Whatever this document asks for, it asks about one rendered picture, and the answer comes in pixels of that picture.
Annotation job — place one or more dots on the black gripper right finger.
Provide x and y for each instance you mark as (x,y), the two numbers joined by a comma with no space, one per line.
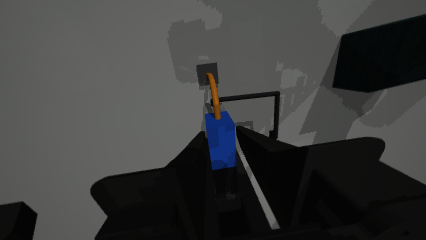
(283,170)

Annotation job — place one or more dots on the black cord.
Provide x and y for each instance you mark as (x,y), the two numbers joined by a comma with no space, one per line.
(208,107)

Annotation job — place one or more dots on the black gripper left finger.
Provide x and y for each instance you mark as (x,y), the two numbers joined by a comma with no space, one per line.
(182,181)

